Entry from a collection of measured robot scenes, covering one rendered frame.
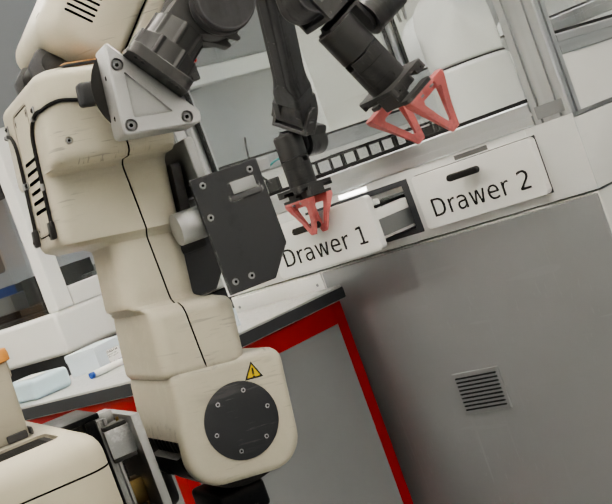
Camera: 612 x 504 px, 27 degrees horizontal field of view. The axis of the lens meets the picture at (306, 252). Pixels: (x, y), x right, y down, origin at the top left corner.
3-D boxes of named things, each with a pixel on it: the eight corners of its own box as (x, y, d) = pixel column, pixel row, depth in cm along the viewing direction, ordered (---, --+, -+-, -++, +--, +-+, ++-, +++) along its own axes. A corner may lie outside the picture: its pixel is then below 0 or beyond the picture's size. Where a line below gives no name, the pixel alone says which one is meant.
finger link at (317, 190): (344, 224, 250) (329, 179, 250) (322, 232, 245) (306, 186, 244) (320, 232, 254) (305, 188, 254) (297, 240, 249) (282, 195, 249)
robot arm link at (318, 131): (273, 97, 246) (310, 109, 242) (305, 91, 256) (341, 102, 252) (264, 155, 251) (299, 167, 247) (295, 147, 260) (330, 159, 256)
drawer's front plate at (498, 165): (548, 194, 231) (528, 137, 231) (428, 230, 251) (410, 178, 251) (553, 191, 233) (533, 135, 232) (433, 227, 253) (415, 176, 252)
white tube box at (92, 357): (101, 369, 276) (92, 347, 276) (71, 378, 280) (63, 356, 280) (133, 353, 287) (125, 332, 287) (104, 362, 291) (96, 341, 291)
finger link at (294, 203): (342, 225, 249) (326, 180, 249) (319, 233, 244) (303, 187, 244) (318, 233, 254) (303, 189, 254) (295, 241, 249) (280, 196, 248)
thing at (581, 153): (598, 188, 227) (571, 112, 226) (228, 297, 296) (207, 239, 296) (783, 95, 296) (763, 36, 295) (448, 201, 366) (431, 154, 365)
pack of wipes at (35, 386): (74, 384, 264) (66, 364, 264) (37, 400, 258) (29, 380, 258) (39, 392, 275) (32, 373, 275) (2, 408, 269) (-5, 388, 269)
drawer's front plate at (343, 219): (383, 249, 244) (364, 196, 243) (281, 279, 264) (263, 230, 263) (388, 246, 245) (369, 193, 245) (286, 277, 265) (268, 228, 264)
